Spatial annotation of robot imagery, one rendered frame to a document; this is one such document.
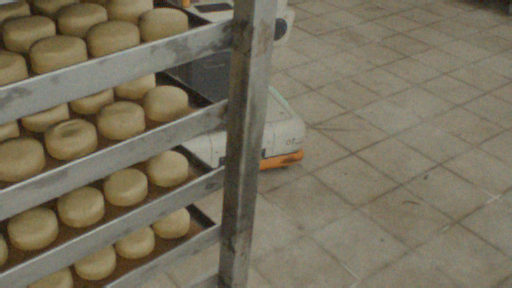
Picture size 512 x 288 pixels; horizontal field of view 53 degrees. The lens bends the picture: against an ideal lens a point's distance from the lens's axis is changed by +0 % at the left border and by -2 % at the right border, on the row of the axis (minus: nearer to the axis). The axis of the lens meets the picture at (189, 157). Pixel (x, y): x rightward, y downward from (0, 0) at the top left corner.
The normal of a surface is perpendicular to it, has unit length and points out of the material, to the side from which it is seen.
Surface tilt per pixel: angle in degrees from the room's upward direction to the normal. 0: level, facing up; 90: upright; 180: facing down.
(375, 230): 0
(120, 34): 0
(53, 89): 90
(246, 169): 90
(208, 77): 90
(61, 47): 0
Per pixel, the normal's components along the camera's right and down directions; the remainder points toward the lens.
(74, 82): 0.61, 0.47
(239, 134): -0.80, 0.36
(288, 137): 0.32, 0.56
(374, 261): 0.00, -0.81
